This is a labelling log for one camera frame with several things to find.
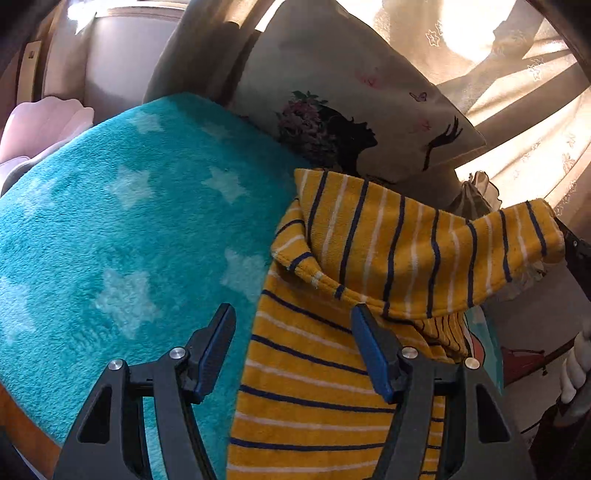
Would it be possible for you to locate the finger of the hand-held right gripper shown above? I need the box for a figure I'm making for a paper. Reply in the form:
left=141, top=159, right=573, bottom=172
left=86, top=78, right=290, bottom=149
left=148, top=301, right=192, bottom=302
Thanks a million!
left=552, top=216, right=591, bottom=296

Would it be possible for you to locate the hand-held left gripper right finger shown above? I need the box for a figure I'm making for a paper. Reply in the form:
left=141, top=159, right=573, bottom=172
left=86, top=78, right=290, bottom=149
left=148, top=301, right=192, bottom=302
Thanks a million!
left=351, top=303, right=537, bottom=480

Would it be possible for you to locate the pink shell-shaped chair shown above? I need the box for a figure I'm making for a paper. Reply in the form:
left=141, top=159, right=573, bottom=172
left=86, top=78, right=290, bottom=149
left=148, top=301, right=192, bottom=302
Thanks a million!
left=0, top=96, right=95, bottom=172

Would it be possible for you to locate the yellow striped small shirt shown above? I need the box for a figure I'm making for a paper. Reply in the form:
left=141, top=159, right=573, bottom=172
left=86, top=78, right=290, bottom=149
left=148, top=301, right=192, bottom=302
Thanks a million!
left=225, top=168, right=566, bottom=480

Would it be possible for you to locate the cream printed pillow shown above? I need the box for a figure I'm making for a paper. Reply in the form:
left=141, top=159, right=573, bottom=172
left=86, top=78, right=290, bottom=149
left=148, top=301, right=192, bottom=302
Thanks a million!
left=143, top=0, right=488, bottom=185

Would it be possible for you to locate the white cabinet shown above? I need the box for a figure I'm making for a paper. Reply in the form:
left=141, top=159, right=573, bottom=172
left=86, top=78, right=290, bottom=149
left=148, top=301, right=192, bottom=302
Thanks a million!
left=44, top=0, right=190, bottom=121

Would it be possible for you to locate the teal star blanket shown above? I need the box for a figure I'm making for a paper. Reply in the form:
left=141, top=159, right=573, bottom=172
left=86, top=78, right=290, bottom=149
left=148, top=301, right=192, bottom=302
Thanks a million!
left=0, top=92, right=504, bottom=480

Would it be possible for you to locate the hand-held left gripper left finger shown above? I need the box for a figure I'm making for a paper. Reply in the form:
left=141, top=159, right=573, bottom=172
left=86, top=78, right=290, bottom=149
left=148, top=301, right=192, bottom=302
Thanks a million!
left=53, top=303, right=238, bottom=480

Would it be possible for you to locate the grey ruffled cushion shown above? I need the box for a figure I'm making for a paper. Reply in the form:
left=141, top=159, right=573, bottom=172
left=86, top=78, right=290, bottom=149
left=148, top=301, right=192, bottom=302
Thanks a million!
left=450, top=170, right=504, bottom=217

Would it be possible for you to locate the wooden bed frame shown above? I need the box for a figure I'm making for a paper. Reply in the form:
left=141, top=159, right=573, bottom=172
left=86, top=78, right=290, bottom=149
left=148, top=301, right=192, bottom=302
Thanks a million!
left=0, top=383, right=63, bottom=480

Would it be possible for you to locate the beige star curtain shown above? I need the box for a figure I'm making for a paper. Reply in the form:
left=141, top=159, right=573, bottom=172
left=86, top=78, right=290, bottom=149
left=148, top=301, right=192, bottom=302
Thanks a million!
left=249, top=0, right=591, bottom=217

